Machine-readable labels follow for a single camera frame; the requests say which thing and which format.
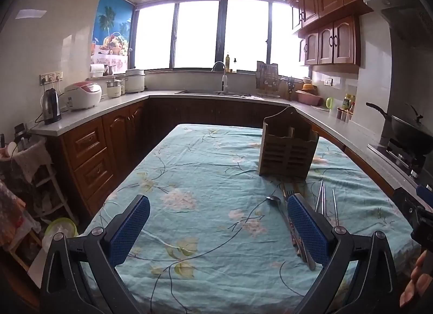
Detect gas stove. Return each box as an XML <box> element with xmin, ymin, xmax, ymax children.
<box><xmin>369</xmin><ymin>138</ymin><xmax>427</xmax><ymax>179</ymax></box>

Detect white wall socket panel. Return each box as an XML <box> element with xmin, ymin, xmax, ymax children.
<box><xmin>40</xmin><ymin>71</ymin><xmax>64</xmax><ymax>85</ymax></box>

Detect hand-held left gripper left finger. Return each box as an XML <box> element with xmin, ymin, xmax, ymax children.
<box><xmin>40</xmin><ymin>194</ymin><xmax>151</xmax><ymax>314</ymax></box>

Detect floral light blue tablecloth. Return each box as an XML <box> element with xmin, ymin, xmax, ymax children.
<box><xmin>79</xmin><ymin>124</ymin><xmax>422</xmax><ymax>314</ymax></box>

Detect large kitchen window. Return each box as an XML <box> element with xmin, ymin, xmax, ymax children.
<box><xmin>133</xmin><ymin>0</ymin><xmax>307</xmax><ymax>73</ymax></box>

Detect chrome kitchen faucet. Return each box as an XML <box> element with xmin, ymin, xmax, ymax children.
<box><xmin>211</xmin><ymin>61</ymin><xmax>228</xmax><ymax>93</ymax></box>

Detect steel range hood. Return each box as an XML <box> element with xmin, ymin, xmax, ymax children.
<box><xmin>362</xmin><ymin>0</ymin><xmax>433</xmax><ymax>44</ymax></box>

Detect green and white basin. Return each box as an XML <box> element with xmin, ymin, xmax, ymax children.
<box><xmin>45</xmin><ymin>217</ymin><xmax>78</xmax><ymax>243</ymax></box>

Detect dish drying rack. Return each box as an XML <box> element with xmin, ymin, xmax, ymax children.
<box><xmin>256</xmin><ymin>61</ymin><xmax>281</xmax><ymax>96</ymax></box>

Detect person's right hand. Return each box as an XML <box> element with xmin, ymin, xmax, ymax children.
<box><xmin>400</xmin><ymin>250</ymin><xmax>433</xmax><ymax>308</ymax></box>

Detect wooden upper cabinets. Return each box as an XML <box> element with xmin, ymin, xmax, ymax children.
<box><xmin>289</xmin><ymin>0</ymin><xmax>403</xmax><ymax>66</ymax></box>

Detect white storage rack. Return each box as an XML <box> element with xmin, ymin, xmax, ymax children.
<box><xmin>14</xmin><ymin>138</ymin><xmax>75</xmax><ymax>223</ymax></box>

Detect metal fork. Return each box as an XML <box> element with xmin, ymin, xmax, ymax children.
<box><xmin>283</xmin><ymin>190</ymin><xmax>310</xmax><ymax>264</ymax></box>

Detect steel kitchen sink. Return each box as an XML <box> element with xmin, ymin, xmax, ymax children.
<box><xmin>176</xmin><ymin>89</ymin><xmax>251</xmax><ymax>96</ymax></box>

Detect wooden lower cabinets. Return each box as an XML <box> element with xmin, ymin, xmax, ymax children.
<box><xmin>63</xmin><ymin>96</ymin><xmax>400</xmax><ymax>215</ymax></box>

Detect black wok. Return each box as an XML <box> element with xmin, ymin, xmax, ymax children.
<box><xmin>366</xmin><ymin>102</ymin><xmax>433</xmax><ymax>156</ymax></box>

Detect metal spoon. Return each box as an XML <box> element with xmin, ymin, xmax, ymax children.
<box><xmin>265</xmin><ymin>195</ymin><xmax>317</xmax><ymax>271</ymax></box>

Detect printed palm tree window blind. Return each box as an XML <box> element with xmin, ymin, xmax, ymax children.
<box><xmin>91</xmin><ymin>0</ymin><xmax>134</xmax><ymax>74</ymax></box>

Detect grey kitchen countertop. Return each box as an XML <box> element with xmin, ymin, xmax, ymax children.
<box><xmin>29</xmin><ymin>89</ymin><xmax>389</xmax><ymax>152</ymax></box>

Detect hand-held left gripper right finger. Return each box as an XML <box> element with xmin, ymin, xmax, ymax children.
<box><xmin>287</xmin><ymin>193</ymin><xmax>398</xmax><ymax>314</ymax></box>

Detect steel electric kettle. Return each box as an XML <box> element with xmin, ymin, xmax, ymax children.
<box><xmin>41</xmin><ymin>88</ymin><xmax>62</xmax><ymax>125</ymax></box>

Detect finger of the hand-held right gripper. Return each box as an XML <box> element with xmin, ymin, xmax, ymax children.
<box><xmin>393</xmin><ymin>187</ymin><xmax>425</xmax><ymax>216</ymax></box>
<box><xmin>417</xmin><ymin>184</ymin><xmax>433</xmax><ymax>208</ymax></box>

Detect pink plastic basin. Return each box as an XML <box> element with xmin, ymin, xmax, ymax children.
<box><xmin>296</xmin><ymin>90</ymin><xmax>322</xmax><ymax>105</ymax></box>

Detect small white cooker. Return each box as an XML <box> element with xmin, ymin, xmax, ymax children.
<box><xmin>106</xmin><ymin>79</ymin><xmax>125</xmax><ymax>98</ymax></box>

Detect wooden cabinets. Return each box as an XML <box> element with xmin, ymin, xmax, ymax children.
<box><xmin>63</xmin><ymin>96</ymin><xmax>400</xmax><ymax>215</ymax></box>
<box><xmin>289</xmin><ymin>0</ymin><xmax>403</xmax><ymax>66</ymax></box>

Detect white and red rice cooker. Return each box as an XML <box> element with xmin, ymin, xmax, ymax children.
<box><xmin>64</xmin><ymin>81</ymin><xmax>103</xmax><ymax>110</ymax></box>

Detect wooden utensil holder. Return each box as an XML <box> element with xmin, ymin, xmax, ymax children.
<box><xmin>259</xmin><ymin>106</ymin><xmax>319</xmax><ymax>181</ymax></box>

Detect large white rice cooker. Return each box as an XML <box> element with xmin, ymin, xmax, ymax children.
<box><xmin>124</xmin><ymin>69</ymin><xmax>146</xmax><ymax>93</ymax></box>

